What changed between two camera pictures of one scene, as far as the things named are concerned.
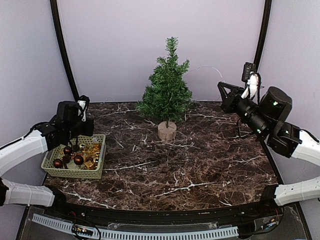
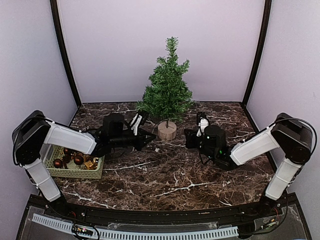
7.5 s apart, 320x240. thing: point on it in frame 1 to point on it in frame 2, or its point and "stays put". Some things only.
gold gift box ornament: (88, 164) stays put
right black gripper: (228, 101) to (190, 137)
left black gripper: (89, 131) to (142, 139)
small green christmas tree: (167, 95) stays put
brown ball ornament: (78, 160) stays put
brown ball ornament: (67, 150) stays put
